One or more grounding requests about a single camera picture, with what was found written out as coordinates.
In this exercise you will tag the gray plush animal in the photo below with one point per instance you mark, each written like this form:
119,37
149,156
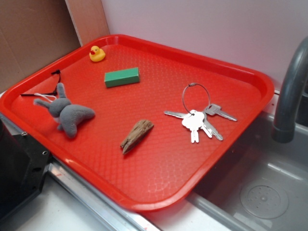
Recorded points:
67,115

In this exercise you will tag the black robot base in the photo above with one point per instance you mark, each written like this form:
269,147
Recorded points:
23,164

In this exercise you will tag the gray sink basin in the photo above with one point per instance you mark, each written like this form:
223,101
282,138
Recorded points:
258,184

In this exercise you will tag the red plastic tray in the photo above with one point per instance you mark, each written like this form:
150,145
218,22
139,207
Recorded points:
165,166

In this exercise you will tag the silver key pointing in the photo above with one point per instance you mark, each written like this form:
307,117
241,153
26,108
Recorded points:
214,109
176,114

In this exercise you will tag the silver key pointing right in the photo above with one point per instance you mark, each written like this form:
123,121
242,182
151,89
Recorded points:
214,109

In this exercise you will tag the brown wood piece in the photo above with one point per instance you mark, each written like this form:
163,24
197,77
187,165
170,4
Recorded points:
136,135

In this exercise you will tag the silver key pointing left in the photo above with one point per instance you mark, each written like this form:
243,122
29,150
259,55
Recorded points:
176,114

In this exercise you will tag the gray faucet spout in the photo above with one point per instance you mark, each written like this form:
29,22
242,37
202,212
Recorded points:
292,106

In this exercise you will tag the green rectangular block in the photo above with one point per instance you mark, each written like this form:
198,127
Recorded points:
122,77

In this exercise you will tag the brown cardboard panel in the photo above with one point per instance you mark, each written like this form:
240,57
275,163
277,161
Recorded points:
35,33

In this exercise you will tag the silver key lower right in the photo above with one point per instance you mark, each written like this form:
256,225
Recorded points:
212,129

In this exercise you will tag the silver key pointing down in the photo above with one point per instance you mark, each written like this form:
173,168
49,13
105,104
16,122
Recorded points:
193,121

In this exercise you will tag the yellow rubber duck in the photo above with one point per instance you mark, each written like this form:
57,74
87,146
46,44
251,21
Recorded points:
96,54

